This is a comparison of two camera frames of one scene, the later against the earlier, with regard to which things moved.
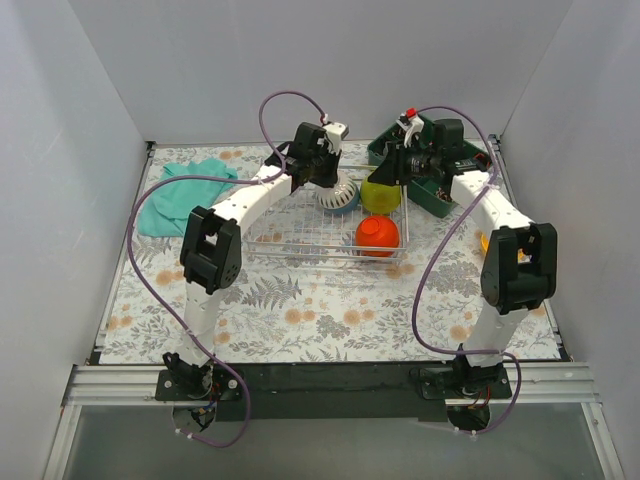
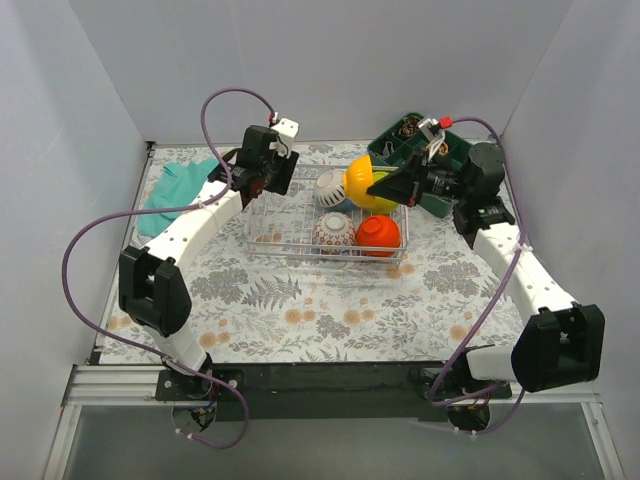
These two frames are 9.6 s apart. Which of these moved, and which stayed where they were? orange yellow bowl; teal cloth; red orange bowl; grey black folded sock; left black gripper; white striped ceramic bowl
Moved: orange yellow bowl; left black gripper
Stayed: white striped ceramic bowl; red orange bowl; teal cloth; grey black folded sock
